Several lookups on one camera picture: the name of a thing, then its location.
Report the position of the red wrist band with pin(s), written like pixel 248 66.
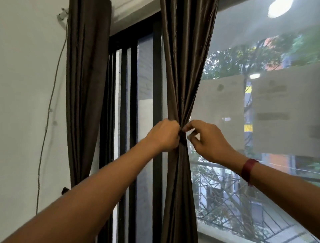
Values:
pixel 247 170

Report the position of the green tree outside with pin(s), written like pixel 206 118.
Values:
pixel 237 60

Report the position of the dark brown curtain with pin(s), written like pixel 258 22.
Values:
pixel 87 87
pixel 187 62

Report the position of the person's left hand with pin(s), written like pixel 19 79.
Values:
pixel 163 136

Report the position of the orange and grey building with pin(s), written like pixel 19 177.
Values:
pixel 277 161

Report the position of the white paper sheet with print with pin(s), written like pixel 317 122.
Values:
pixel 287 137

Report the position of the grey curtain rod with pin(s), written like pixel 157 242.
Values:
pixel 62 15

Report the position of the person's left forearm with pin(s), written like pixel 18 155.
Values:
pixel 87 200

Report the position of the person's right hand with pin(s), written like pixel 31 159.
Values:
pixel 212 142

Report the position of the grey mesh window screen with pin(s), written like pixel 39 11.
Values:
pixel 237 25

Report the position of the black balcony railing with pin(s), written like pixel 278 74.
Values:
pixel 212 165

